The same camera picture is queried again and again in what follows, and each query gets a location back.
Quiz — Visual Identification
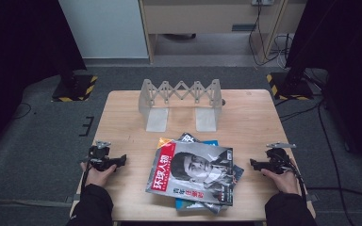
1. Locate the long black floor cable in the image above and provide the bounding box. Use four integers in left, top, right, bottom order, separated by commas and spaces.
317, 100, 350, 226

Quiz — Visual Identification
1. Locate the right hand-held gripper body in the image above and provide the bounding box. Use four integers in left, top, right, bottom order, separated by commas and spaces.
265, 142, 297, 175

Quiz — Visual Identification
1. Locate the left hand-held gripper black cable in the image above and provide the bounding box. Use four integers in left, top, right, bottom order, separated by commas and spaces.
79, 152, 93, 194

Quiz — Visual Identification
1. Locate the portrait magazine with red label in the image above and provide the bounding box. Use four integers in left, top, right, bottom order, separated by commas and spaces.
144, 137, 235, 207

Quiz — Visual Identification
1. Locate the white power socket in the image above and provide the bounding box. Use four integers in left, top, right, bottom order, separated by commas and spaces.
251, 0, 275, 7

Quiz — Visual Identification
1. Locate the thin black floor cable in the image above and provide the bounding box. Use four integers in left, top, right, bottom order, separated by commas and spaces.
12, 102, 32, 121

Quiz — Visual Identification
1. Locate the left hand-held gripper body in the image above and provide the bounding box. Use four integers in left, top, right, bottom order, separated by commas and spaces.
86, 140, 119, 172

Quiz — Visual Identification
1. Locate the dark cover magazine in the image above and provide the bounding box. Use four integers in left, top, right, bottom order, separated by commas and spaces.
177, 131, 245, 216

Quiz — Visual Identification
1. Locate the light wooden desk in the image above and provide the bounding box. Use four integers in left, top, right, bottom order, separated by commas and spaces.
138, 0, 309, 65

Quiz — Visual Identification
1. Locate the grey metal extendable book rack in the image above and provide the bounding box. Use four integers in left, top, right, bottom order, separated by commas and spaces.
138, 78, 224, 133

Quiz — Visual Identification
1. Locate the black tape mark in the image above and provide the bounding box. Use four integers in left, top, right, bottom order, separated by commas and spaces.
78, 116, 95, 137

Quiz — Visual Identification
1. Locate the black cable from socket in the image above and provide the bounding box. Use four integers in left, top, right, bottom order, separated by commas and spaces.
248, 3, 286, 68

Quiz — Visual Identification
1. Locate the white panel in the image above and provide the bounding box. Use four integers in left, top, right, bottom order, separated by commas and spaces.
58, 0, 149, 59

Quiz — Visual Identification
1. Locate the black stand with striped base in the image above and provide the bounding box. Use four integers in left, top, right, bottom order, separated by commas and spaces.
266, 62, 315, 102
51, 56, 98, 103

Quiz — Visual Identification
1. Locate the black curtain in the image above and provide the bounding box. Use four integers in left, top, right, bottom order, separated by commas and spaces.
285, 0, 362, 172
0, 0, 88, 161

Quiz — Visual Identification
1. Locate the person's left hand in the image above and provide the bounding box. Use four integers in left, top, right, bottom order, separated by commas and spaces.
80, 161, 118, 188

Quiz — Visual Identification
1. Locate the white cable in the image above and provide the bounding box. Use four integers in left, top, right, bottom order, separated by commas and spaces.
272, 33, 295, 70

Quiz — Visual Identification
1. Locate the person's right hand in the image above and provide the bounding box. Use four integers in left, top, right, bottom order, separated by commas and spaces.
260, 158, 300, 196

